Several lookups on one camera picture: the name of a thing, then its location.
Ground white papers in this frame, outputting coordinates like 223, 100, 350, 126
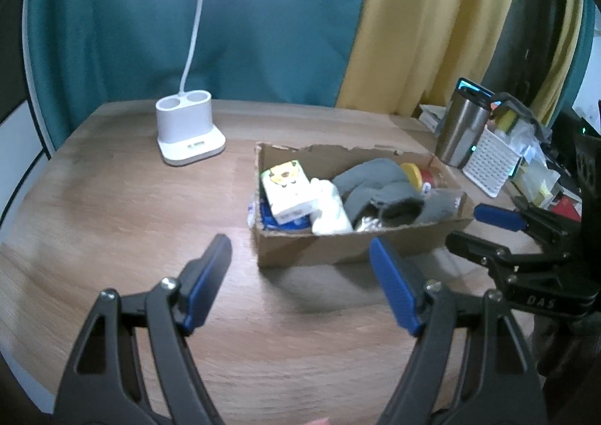
417, 103, 448, 133

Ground yellow sponge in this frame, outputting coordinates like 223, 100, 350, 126
494, 108, 520, 133

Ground yellow sticky notes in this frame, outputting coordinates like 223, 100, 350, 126
515, 161, 560, 208

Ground teal curtain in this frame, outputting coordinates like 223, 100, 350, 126
26, 0, 373, 154

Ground torn cardboard box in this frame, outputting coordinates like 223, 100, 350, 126
247, 142, 476, 269

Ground white desk lamp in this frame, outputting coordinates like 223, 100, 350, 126
143, 0, 288, 167

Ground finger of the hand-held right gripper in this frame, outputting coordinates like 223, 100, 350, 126
444, 230, 513, 283
473, 203, 584, 248

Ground red box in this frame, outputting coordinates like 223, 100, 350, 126
551, 197, 584, 222

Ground white cartoon print box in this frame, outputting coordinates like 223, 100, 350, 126
260, 161, 314, 225

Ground white perforated basket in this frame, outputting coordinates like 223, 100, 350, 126
462, 127, 525, 199

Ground yellow curtain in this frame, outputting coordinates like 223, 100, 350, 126
335, 0, 584, 126

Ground blue tissue pack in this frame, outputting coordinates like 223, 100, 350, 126
252, 200, 314, 233

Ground stainless steel tumbler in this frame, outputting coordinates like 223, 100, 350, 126
434, 77, 495, 169

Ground dark grey cloth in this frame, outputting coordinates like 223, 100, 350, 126
483, 0, 584, 112

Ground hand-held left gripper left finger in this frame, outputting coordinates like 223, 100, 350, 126
54, 234, 233, 425

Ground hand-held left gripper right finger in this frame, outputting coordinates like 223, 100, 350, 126
368, 237, 548, 425

